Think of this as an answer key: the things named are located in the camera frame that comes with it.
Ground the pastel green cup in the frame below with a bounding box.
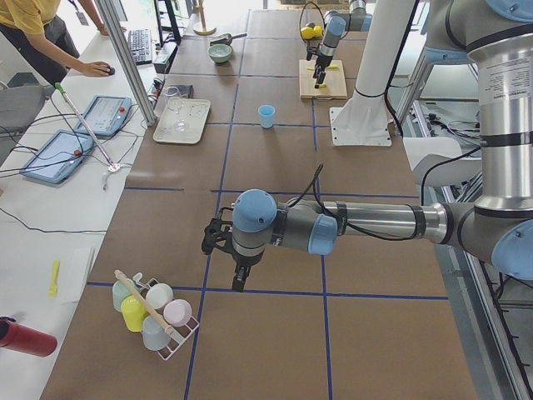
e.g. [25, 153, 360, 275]
[112, 280, 131, 312]

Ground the person in yellow shirt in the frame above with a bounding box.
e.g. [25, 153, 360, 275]
[0, 0, 112, 87]

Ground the red water bottle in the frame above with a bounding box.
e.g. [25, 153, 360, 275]
[1, 319, 57, 358]

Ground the black keyboard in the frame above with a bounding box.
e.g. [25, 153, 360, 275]
[127, 28, 152, 65]

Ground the wooden mug tree stand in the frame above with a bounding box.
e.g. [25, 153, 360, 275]
[193, 0, 217, 36]

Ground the white wire cup rack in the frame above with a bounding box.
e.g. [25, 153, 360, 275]
[133, 272, 199, 360]

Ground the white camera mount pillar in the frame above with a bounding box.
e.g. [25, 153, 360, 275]
[330, 0, 418, 147]

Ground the pink cup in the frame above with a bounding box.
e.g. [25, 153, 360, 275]
[163, 299, 192, 327]

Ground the clear wine glass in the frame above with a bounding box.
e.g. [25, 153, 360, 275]
[164, 89, 187, 132]

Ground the blue teach pendant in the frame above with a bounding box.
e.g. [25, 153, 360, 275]
[82, 95, 132, 138]
[21, 130, 94, 184]

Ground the cream bear tray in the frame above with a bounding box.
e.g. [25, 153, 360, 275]
[153, 99, 211, 145]

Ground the metal ice scoop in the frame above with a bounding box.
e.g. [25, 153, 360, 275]
[209, 32, 247, 46]

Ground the yellow plastic knife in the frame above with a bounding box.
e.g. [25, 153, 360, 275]
[306, 63, 339, 70]

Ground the grey blue cup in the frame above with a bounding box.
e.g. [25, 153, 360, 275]
[142, 316, 170, 351]

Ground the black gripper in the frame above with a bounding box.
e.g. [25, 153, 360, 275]
[306, 42, 333, 88]
[201, 207, 263, 292]

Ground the white stick green tip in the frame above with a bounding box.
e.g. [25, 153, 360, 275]
[54, 82, 121, 173]

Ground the yellow cup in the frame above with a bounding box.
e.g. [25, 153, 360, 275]
[120, 295, 148, 333]

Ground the white cup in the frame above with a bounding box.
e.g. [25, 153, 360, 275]
[146, 283, 173, 310]

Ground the wooden rack handle rod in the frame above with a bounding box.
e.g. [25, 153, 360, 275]
[114, 269, 177, 336]

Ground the whole yellow lemon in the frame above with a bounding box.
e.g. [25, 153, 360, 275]
[313, 25, 323, 38]
[300, 26, 315, 40]

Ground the light blue cup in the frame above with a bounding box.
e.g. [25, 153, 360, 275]
[257, 104, 276, 129]

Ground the yellow plastic spoon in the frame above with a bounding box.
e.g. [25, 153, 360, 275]
[48, 260, 61, 298]

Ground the aluminium frame post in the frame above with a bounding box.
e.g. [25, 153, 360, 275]
[95, 0, 157, 127]

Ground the person's hand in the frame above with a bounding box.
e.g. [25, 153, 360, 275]
[80, 62, 109, 77]

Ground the green bowl of ice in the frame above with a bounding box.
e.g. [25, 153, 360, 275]
[207, 43, 233, 64]

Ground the bamboo cutting board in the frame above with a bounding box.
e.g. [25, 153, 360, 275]
[299, 59, 348, 100]

